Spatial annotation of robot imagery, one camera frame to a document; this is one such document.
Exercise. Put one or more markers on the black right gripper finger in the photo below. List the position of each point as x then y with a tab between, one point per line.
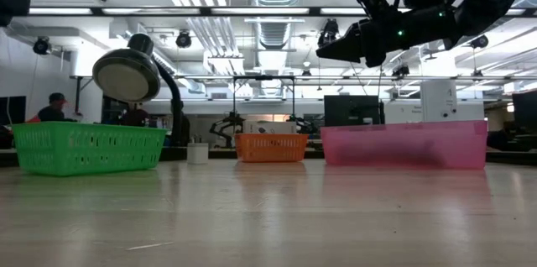
354	29
342	50

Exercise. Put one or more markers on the black background robot arm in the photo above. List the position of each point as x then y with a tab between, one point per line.
224	128

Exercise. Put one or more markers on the pink plastic bin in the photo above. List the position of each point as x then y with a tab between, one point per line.
403	145

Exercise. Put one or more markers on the black ceiling spotlight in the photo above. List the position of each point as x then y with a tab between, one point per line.
41	46
328	32
184	39

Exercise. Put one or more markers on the black computer monitor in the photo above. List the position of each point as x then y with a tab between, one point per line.
350	109

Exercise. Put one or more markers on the long ceiling light bar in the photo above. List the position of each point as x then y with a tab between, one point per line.
260	11

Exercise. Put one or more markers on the orange plastic basket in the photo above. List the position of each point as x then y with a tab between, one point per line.
270	147

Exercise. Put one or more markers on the small white cube adapter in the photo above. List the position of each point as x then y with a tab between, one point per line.
197	153

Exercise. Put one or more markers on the person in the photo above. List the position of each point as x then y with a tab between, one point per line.
52	109
135	116

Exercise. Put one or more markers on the black gooseneck desk lamp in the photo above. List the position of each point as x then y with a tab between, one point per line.
126	74

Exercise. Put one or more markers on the green plastic basket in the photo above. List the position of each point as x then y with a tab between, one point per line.
84	147

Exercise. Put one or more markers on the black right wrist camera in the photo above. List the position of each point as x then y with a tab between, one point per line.
372	0

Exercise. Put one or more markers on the black gantry frame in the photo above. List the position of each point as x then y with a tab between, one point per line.
263	77

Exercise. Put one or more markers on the black aluminium table frame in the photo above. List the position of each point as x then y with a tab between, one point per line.
222	153

